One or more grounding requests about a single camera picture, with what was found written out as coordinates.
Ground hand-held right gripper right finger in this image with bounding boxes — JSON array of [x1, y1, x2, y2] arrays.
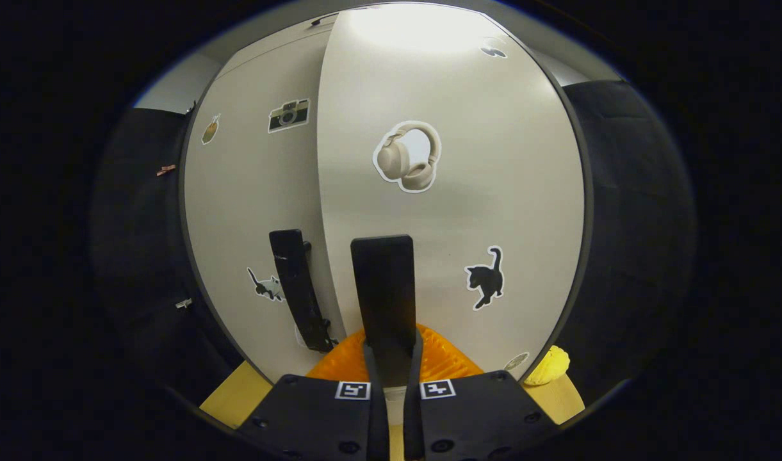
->
[[402, 323, 561, 461]]

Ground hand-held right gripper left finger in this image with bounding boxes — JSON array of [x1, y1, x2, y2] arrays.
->
[[237, 323, 391, 461]]

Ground black door handle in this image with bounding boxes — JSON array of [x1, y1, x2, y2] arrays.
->
[[350, 234, 418, 388], [268, 229, 338, 354]]

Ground grey cabinet door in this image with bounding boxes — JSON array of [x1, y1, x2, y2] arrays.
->
[[183, 29, 348, 385], [316, 3, 587, 385]]

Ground grey double-door shoe cabinet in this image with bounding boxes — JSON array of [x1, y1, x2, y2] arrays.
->
[[178, 0, 595, 410]]

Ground grey cabinet drawer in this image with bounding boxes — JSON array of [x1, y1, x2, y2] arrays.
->
[[215, 14, 339, 81]]

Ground yellow round object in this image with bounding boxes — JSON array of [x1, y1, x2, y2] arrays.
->
[[524, 345, 571, 386]]

